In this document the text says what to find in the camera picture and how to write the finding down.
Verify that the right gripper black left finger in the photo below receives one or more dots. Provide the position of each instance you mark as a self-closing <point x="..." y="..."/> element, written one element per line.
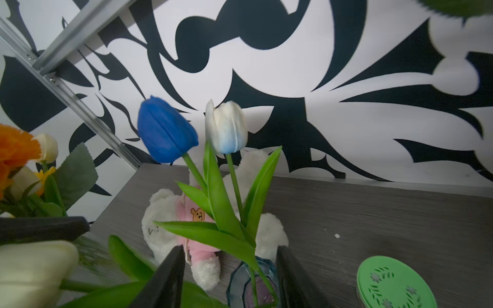
<point x="164" y="289"/>

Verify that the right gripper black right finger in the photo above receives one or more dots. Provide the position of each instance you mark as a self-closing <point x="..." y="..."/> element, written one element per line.
<point x="296" y="287"/>

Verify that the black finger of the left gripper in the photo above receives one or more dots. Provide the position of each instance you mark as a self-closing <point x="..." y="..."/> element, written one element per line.
<point x="30" y="230"/>

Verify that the dark purple glass vase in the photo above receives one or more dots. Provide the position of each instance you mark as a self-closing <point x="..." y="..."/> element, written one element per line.
<point x="240" y="290"/>

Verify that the blue orange mixed bouquet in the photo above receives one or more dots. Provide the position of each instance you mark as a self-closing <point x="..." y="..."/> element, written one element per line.
<point x="31" y="185"/>

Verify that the small green cup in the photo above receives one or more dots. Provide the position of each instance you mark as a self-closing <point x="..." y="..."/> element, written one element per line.
<point x="387" y="282"/>

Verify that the white plush toy pink shirt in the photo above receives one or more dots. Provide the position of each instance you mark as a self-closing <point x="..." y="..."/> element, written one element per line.
<point x="206" y="222"/>

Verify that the blue white tulip bunch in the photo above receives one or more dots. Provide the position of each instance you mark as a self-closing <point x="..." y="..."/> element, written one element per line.
<point x="168" y="136"/>

